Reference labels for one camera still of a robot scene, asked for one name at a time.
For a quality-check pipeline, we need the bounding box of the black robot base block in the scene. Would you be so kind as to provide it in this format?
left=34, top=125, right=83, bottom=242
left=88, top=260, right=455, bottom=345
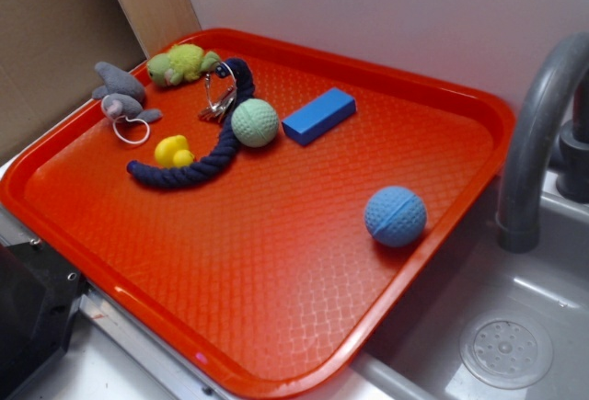
left=1, top=240, right=85, bottom=399

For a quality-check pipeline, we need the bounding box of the green dimpled ball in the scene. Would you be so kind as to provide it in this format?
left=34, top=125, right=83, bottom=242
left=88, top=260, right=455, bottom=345
left=231, top=98, right=280, bottom=148

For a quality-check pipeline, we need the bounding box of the blue dimpled ball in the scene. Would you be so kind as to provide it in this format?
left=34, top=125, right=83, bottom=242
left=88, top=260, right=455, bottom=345
left=364, top=186, right=427, bottom=248

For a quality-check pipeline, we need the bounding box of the red plastic tray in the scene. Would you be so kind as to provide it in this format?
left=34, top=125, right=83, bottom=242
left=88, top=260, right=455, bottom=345
left=1, top=29, right=514, bottom=399

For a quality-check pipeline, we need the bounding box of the blue rectangular block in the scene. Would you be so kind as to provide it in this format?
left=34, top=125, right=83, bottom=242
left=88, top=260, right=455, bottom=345
left=282, top=88, right=356, bottom=146

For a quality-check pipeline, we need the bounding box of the yellow rubber duck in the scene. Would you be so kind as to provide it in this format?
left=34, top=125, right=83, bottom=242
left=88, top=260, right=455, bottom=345
left=154, top=135, right=195, bottom=168

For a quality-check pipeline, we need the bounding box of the green plush toy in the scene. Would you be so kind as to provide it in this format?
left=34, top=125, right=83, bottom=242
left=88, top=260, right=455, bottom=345
left=146, top=44, right=221, bottom=87

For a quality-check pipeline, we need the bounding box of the grey plush shark toy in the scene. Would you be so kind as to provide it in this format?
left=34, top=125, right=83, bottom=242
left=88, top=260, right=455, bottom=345
left=92, top=62, right=163, bottom=145

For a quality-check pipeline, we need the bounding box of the grey sink faucet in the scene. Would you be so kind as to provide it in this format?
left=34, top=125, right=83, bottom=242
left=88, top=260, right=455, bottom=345
left=496, top=32, right=588, bottom=253

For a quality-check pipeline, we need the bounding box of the grey plastic sink basin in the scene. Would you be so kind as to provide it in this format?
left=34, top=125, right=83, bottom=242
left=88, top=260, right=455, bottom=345
left=352, top=174, right=589, bottom=400

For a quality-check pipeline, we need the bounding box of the brown cardboard panel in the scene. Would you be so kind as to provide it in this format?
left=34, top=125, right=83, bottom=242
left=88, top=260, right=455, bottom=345
left=1, top=0, right=144, bottom=162

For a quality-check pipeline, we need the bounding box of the silver key ring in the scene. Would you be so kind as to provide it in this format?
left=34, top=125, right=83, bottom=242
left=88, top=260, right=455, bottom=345
left=198, top=64, right=238, bottom=124

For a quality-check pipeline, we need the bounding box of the navy blue rope toy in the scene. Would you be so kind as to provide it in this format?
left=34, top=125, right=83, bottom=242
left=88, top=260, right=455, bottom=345
left=126, top=58, right=255, bottom=189

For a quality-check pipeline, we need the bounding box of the dark grey faucet handle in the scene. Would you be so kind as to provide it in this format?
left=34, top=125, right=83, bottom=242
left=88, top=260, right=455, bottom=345
left=556, top=74, right=588, bottom=204

